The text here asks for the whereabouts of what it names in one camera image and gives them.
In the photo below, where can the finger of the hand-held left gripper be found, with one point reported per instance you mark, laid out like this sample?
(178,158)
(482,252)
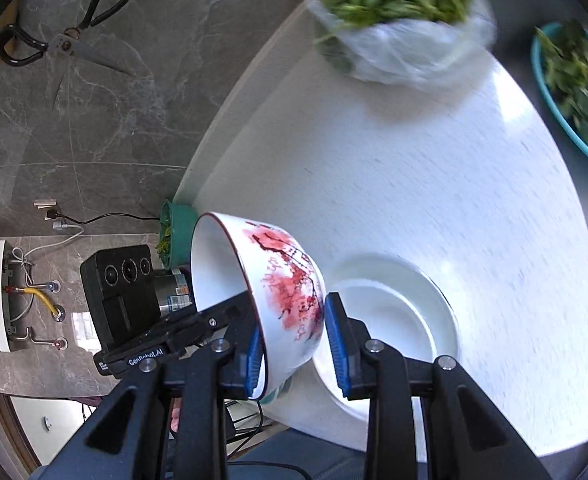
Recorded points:
(224,312)

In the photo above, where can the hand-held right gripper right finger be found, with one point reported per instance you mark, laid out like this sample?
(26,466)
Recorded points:
(336,350)

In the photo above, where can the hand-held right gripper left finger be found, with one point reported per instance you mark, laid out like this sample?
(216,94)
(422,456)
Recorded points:
(254,360)

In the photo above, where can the red floral bowl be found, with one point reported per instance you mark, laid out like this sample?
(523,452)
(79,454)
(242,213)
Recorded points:
(284,280)

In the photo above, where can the large white bowl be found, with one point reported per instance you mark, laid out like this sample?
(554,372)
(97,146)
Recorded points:
(398,320)

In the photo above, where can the teal rectangular basin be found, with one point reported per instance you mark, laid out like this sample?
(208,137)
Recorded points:
(183,227)

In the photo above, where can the metal pipe fitting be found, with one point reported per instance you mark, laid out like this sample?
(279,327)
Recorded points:
(34,341)

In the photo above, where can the plastic bag of greens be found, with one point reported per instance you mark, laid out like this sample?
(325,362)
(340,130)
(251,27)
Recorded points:
(398,50)

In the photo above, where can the round teal basin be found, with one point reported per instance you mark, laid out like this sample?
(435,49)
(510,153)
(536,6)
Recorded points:
(548,90)

